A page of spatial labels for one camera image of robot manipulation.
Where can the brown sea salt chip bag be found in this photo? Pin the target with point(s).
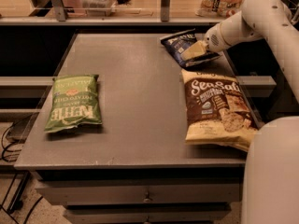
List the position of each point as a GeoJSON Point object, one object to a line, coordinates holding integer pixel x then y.
{"type": "Point", "coordinates": [217, 111]}

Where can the green Kettle chip bag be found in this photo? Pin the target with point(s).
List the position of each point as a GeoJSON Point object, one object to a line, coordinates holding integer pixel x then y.
{"type": "Point", "coordinates": [75, 102]}

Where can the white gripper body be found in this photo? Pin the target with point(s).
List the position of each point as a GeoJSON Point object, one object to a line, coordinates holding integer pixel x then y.
{"type": "Point", "coordinates": [212, 40]}

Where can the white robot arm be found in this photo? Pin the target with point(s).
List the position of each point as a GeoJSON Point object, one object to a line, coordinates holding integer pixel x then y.
{"type": "Point", "coordinates": [271, 176]}

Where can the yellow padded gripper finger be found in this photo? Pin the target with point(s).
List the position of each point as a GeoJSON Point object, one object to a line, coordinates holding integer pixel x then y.
{"type": "Point", "coordinates": [195, 50]}

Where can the clear plastic container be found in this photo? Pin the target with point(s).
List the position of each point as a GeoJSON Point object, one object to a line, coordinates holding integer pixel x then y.
{"type": "Point", "coordinates": [97, 8]}

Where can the metal shelf rail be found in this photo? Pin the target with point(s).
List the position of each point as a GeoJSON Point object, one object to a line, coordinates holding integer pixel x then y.
{"type": "Point", "coordinates": [134, 12]}

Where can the colourful snack bag on shelf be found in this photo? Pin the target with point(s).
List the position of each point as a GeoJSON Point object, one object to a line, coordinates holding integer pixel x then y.
{"type": "Point", "coordinates": [218, 8]}

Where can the grey lower drawer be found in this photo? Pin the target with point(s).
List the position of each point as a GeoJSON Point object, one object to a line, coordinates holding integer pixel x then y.
{"type": "Point", "coordinates": [148, 214]}

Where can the blue chip bag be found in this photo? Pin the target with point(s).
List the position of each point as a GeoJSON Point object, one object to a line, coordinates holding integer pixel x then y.
{"type": "Point", "coordinates": [176, 43]}

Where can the grey upper drawer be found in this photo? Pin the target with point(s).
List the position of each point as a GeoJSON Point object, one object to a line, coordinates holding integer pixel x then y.
{"type": "Point", "coordinates": [139, 191]}

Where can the grey drawer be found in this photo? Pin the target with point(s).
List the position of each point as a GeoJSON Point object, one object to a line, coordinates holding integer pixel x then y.
{"type": "Point", "coordinates": [139, 191]}
{"type": "Point", "coordinates": [148, 214]}

